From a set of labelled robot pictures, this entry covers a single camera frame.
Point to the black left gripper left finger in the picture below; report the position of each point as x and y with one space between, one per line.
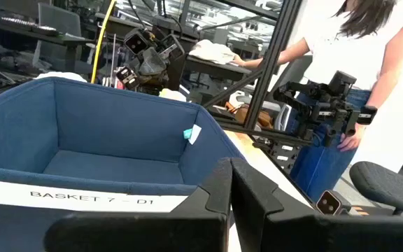
135 234

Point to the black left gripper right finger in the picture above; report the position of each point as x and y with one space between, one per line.
327 234

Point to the blue fabric basket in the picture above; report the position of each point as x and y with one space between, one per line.
117 122

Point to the white checked towel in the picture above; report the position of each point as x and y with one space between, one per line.
61 76

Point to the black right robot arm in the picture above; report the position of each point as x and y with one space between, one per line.
292 98

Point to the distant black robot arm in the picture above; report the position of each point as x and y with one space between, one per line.
149 63

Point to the person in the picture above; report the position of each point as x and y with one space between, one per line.
345 45

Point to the black office chair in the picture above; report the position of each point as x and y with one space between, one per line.
390 185

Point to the brown leather bag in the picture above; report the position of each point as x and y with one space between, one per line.
254 117

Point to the dark work table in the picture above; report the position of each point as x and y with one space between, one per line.
219 70

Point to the crumpled white cloth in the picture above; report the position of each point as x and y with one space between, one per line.
212 52

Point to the small black stereo camera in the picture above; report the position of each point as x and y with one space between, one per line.
328 203

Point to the black metal rig frame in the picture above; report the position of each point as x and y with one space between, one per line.
275 52

